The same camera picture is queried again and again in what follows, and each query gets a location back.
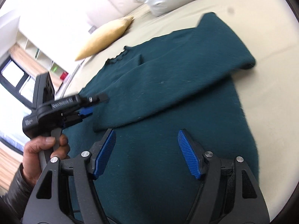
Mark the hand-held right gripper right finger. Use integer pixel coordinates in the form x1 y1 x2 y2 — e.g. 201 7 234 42
178 129 271 224

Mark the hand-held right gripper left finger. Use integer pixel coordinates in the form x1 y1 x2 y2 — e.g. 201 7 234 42
22 128 116 224

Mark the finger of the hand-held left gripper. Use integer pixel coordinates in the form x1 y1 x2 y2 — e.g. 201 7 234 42
61 107 94 128
78 93 109 105

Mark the dark green towel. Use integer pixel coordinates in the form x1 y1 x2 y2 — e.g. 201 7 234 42
62 12 260 224

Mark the person's left forearm dark sleeve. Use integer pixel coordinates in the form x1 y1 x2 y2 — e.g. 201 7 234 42
2 163 39 216

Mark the person's left hand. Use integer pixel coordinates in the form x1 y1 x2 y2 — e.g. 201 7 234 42
22 134 71 183

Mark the black framed window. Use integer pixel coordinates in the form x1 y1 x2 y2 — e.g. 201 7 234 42
0 51 39 104

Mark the yellow pillow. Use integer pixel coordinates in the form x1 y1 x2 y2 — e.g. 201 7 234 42
75 16 135 61

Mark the beige padded headboard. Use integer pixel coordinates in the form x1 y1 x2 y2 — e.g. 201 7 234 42
85 0 151 29

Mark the bed with beige sheet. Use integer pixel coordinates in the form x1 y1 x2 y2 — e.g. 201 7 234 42
59 0 299 224

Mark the white wall shelf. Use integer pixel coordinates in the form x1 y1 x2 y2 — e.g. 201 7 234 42
17 28 70 88

